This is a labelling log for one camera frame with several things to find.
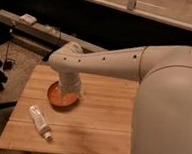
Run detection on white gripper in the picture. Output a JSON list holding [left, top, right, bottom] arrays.
[[58, 72, 81, 96]]

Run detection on white plastic bottle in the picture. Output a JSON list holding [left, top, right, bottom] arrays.
[[29, 106, 52, 140]]

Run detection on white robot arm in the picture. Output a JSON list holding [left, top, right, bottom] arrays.
[[48, 41, 192, 154]]

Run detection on orange ceramic bowl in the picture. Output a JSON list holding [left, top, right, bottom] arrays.
[[47, 81, 79, 107]]

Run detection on wooden table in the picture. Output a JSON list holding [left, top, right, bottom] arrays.
[[0, 65, 138, 154]]

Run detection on long wooden beam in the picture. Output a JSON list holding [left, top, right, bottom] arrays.
[[0, 9, 105, 52]]

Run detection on white small box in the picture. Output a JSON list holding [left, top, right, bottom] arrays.
[[20, 14, 37, 24]]

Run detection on black cable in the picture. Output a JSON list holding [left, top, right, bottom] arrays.
[[2, 19, 20, 71]]

